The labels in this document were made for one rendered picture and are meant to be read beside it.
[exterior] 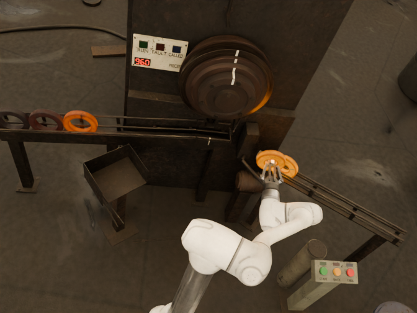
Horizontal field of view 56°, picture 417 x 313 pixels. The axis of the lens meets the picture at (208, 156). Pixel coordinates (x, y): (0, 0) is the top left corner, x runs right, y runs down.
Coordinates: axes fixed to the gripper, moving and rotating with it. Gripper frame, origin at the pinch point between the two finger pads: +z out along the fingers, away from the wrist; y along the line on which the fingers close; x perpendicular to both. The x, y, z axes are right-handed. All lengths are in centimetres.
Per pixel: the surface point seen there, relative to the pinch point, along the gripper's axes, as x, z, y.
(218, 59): 44, 15, -41
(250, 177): -31.2, 6.0, -3.2
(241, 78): 40, 11, -29
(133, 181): -23, -17, -69
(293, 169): -10.3, 3.7, 15.8
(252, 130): -5.2, 21.2, -10.3
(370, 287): -82, -27, 99
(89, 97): -89, 88, -128
